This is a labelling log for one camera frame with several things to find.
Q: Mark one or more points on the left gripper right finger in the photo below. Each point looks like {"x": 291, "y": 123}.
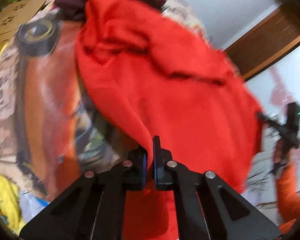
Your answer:
{"x": 206, "y": 206}

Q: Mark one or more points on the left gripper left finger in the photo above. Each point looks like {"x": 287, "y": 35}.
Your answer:
{"x": 93, "y": 206}

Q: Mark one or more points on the red zip jacket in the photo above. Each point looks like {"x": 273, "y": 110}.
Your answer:
{"x": 149, "y": 76}

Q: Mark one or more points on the orange right sleeve forearm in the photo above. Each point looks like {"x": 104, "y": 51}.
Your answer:
{"x": 288, "y": 201}

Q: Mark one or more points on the person right hand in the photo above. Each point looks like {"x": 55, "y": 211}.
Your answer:
{"x": 278, "y": 154}

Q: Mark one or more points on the printed bed blanket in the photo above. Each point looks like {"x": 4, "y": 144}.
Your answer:
{"x": 50, "y": 130}

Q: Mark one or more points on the wooden door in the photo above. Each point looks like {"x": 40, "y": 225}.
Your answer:
{"x": 267, "y": 42}

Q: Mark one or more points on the brown cardboard box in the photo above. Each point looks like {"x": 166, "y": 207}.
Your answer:
{"x": 15, "y": 15}

